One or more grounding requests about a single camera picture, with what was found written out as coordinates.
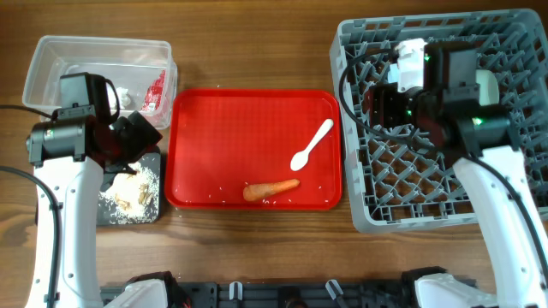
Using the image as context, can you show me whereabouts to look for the clear plastic bin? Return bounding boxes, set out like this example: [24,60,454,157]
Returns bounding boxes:
[22,36,178,129]

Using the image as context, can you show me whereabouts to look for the orange carrot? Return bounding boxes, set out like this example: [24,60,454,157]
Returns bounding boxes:
[242,179,301,202]

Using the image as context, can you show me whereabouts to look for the red serving tray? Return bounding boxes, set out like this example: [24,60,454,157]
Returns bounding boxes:
[164,89,343,210]

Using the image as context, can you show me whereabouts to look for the right black cable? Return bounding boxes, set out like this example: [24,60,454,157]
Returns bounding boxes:
[337,47,548,287]

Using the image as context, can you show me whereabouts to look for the black cable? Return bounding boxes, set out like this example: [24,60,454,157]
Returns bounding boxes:
[337,47,548,287]
[0,104,63,308]

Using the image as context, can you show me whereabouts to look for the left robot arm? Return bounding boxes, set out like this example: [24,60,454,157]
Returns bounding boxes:
[27,73,162,307]

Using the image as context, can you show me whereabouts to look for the red sauce packet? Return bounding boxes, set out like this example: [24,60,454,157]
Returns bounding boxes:
[140,70,169,129]

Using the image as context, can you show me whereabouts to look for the left black cable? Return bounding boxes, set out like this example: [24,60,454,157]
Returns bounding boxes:
[0,104,63,308]

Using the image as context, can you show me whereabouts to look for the white napkin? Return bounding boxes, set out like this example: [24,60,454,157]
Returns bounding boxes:
[116,87,132,110]

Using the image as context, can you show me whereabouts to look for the white plastic spoon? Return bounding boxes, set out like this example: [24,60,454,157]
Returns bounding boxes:
[290,119,334,171]

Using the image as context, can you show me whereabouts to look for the black plastic tray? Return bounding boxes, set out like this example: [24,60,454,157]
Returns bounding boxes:
[96,145,163,227]

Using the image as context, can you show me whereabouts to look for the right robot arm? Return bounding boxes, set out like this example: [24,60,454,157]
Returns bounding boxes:
[364,38,547,307]

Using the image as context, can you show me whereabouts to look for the grey dishwasher rack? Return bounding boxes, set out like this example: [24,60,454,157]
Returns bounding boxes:
[330,9,547,233]

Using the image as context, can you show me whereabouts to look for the rice and food scraps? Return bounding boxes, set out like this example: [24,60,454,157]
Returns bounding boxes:
[98,162,156,224]

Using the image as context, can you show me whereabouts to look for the mint green bowl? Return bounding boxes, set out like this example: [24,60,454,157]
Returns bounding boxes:
[476,69,500,106]

